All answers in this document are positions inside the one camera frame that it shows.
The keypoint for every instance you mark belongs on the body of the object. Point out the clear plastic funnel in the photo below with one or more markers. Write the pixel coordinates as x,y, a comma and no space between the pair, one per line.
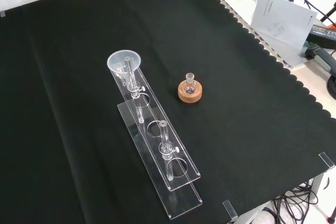
115,60

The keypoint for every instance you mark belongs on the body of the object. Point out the clear acrylic funnel stand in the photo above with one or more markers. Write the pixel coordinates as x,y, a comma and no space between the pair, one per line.
181,205

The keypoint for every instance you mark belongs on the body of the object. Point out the green and black connector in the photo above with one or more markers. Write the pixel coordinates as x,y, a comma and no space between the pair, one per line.
321,57

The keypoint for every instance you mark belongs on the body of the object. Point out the small glass round-bottom flask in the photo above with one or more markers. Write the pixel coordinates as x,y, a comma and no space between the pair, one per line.
189,87

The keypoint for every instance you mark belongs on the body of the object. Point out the black power adapter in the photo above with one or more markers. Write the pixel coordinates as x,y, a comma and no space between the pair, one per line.
324,33

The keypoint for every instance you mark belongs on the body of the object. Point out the black tripod leg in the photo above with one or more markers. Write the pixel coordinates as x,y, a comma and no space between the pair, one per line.
328,14

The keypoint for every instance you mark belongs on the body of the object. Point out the white paper booklet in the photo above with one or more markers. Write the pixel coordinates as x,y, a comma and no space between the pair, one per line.
283,22

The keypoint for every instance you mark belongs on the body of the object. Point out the black cloth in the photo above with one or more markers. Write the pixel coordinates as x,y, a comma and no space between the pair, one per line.
236,119

